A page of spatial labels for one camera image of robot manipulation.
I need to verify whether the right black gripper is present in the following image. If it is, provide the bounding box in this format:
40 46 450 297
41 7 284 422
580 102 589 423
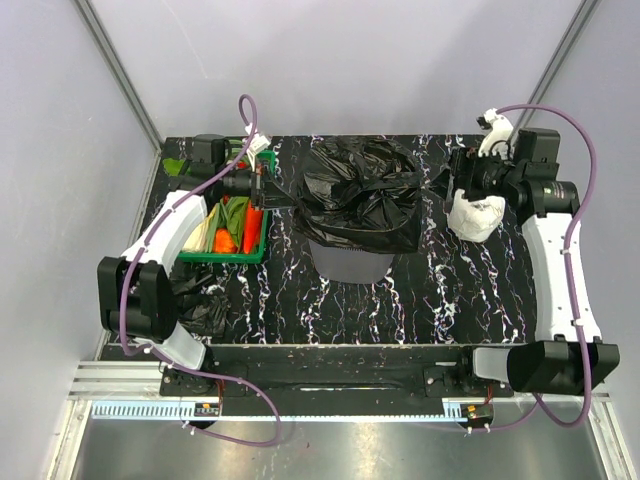
425 145 524 202

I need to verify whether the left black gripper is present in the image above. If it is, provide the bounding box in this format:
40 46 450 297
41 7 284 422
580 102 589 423
216 158 299 211

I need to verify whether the black trash bag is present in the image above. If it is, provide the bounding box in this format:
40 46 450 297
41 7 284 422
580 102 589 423
170 264 230 339
293 136 422 254

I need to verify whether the grey mesh trash bin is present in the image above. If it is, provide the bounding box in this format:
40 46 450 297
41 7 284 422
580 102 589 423
308 240 395 284

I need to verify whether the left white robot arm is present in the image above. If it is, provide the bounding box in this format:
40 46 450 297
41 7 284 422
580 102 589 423
97 138 293 395

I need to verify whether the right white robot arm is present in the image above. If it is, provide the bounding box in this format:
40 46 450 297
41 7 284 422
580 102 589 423
430 128 620 396

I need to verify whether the large orange carrot toy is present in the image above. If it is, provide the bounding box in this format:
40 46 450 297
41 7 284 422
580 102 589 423
242 203 263 254

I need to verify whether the white crumpled paper roll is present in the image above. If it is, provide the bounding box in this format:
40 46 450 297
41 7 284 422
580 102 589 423
447 189 506 243

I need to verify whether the green plastic basket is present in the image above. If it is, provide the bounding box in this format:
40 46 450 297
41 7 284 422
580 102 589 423
178 150 276 264

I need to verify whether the orange pumpkin toy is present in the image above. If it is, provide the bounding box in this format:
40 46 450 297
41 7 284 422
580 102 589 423
212 228 238 254

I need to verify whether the yellow white cabbage toy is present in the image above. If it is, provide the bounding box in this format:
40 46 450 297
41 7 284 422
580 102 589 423
182 209 220 253

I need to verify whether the green leafy vegetable toy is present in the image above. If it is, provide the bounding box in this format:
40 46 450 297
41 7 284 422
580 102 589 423
162 158 191 177

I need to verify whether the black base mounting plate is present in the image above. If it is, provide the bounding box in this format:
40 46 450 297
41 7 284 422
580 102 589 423
158 344 515 399

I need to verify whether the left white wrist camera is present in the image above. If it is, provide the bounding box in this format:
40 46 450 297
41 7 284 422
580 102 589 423
243 133 271 170

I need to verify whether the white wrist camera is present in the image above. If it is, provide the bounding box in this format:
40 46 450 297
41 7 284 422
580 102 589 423
477 108 514 160
243 133 271 170

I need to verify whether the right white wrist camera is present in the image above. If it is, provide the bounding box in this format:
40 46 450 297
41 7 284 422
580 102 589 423
477 108 514 160

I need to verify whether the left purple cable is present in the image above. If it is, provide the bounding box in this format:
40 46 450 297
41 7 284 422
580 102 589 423
119 93 284 447

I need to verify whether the purple cable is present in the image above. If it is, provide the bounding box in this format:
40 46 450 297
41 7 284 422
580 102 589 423
119 93 284 447
469 103 599 434

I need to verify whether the aluminium frame rail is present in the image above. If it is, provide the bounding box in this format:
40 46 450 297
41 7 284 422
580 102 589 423
68 360 612 402

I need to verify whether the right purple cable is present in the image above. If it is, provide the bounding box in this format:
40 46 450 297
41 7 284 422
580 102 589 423
469 103 599 434

